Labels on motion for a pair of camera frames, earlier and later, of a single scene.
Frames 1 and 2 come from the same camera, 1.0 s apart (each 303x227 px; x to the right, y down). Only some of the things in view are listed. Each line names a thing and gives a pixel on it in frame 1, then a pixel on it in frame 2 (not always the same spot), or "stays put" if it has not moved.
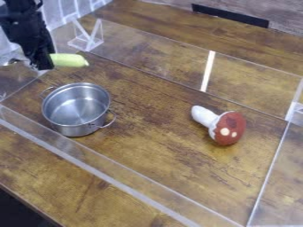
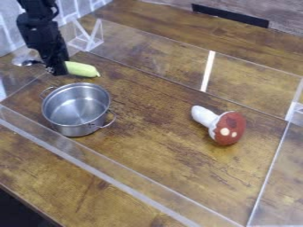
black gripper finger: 49,45 -> 63,53
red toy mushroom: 227,125 stays put
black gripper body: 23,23 -> 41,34
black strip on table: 250,20 stays put
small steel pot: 75,108 stays put
